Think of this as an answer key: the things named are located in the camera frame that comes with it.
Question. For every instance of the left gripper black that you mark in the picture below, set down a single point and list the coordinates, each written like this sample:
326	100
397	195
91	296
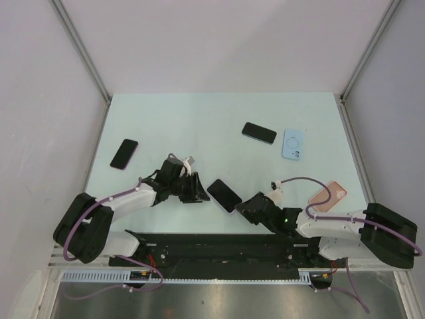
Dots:
196	193

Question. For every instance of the blue phone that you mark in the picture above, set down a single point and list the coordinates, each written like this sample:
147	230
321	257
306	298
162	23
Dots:
224	195

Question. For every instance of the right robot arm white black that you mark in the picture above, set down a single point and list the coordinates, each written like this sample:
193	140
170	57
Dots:
376	231

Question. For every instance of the black phone purple edge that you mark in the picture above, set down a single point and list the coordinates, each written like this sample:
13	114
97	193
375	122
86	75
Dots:
124	154

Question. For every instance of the black phone teal edge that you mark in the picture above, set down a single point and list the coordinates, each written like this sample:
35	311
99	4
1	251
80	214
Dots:
259	133

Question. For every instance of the aluminium rail frame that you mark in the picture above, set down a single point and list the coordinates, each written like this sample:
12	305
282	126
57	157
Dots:
57	260

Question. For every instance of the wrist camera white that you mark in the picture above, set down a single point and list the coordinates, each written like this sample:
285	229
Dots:
276	195
187	163

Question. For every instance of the pink phone case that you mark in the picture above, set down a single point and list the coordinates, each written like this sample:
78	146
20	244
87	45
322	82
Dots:
336	194

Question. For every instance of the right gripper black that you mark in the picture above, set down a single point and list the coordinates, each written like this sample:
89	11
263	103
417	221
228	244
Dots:
242	209

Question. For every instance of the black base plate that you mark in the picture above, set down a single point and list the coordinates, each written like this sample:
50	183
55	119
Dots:
224	253

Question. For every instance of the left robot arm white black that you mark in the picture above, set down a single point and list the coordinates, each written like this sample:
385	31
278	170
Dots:
84	231

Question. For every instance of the light blue phone case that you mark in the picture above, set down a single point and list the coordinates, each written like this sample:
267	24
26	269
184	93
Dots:
292	145

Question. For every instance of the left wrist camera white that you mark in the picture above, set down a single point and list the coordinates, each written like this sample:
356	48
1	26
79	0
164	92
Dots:
187	163

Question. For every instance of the slotted cable duct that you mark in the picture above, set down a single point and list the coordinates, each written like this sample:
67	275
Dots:
273	276

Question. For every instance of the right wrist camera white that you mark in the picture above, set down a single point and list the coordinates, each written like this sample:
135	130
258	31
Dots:
276	195

